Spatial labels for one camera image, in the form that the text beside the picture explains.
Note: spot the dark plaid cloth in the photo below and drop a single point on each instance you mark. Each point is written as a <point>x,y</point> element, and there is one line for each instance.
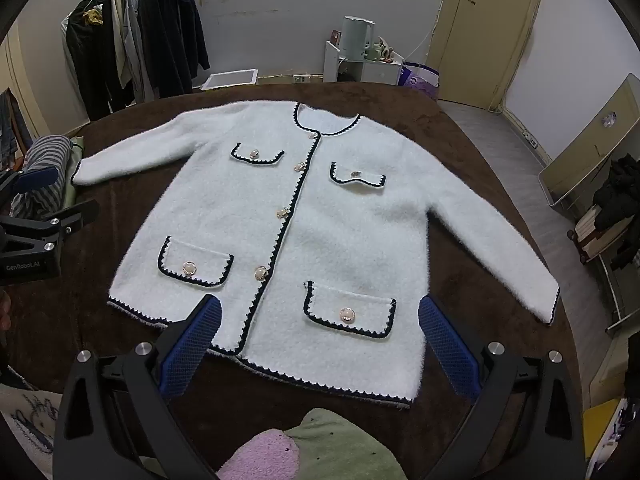
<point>10,125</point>

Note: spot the white shelf cabinet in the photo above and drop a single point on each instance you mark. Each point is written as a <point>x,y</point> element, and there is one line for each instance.
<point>332,62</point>

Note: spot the white tray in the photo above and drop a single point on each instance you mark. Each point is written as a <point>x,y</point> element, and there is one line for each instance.
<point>232,79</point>

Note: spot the white folding table board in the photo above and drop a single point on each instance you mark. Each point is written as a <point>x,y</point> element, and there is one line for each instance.
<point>590,150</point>

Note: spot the purple shopping bag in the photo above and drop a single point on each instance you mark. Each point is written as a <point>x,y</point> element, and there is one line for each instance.
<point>420,80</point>

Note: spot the pale green kettle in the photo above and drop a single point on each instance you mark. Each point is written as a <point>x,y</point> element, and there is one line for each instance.
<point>357,35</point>

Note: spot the beige door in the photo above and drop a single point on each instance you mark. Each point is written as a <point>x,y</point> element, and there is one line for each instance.
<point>480,35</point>

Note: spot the black coat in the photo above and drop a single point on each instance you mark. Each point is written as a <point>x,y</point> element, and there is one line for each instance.
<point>90,60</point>

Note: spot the white power strip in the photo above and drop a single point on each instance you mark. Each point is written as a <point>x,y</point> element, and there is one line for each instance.
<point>301,79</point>
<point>530,138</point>

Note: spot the white printed cloth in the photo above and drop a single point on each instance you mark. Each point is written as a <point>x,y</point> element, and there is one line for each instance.
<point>30,420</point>

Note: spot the pile of small trinkets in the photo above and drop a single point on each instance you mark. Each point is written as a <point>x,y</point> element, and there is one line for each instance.
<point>385,50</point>

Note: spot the green fuzzy cloth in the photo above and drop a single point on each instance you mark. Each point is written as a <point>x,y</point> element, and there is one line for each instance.
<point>340,445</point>

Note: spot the brown blanket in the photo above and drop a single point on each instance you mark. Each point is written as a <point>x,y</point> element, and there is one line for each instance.
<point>115,230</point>

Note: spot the yellow cloth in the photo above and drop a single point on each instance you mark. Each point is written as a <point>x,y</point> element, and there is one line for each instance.
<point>93,15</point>

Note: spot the white fluffy cardigan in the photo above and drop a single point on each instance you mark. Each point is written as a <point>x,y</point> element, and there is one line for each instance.
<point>350,220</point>

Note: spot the pink fuzzy cloth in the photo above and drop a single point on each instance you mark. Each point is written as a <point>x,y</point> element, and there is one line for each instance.
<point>260,455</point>

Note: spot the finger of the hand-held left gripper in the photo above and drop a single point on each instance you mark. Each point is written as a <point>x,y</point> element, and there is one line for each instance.
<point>35,180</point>
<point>75,212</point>

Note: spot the grey striped cloth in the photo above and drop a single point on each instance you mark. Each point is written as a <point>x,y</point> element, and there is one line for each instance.
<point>47,152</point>

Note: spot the yellow bag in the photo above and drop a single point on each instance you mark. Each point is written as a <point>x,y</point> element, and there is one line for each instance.
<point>600,425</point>

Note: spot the beige garment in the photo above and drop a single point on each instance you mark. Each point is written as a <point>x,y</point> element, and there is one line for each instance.
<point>117,20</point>

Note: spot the grey jacket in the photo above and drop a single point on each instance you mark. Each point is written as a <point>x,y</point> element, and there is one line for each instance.
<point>132,35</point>

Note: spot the dark navy jacket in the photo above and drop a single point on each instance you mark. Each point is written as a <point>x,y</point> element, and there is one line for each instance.
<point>170,35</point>

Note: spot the black jacket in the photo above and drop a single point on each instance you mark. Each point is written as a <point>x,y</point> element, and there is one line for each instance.
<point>620,195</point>

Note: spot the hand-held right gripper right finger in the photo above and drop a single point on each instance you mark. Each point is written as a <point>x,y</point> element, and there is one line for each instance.
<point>447,350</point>

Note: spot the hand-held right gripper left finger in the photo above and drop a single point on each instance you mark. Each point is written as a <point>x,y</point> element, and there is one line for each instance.
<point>190,350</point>

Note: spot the small reddish box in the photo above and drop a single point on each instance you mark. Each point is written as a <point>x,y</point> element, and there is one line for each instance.
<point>337,36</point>

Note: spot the metal rack frame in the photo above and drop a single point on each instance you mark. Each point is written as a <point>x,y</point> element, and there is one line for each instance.
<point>617,300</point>

